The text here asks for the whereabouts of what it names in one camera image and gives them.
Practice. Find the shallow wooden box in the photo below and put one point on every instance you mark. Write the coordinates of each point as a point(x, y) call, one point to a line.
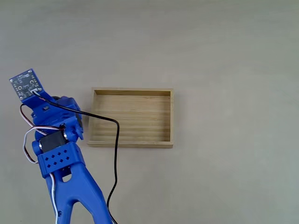
point(144, 119)

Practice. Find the blue camera circuit board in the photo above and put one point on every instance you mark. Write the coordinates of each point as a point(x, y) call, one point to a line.
point(26, 84)

